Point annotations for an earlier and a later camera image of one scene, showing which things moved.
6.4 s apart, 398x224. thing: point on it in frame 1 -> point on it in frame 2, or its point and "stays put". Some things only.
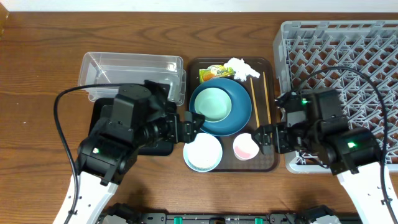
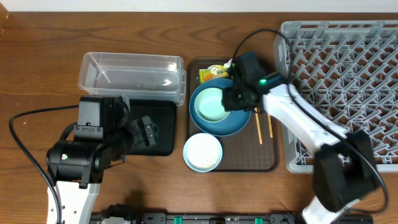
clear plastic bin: (105, 68) stays put
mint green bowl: (215, 104) stays put
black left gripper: (178, 137) -> (141, 141)
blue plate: (240, 109) stays put
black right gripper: (280, 130) -> (228, 100)
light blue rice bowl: (204, 154) stays put
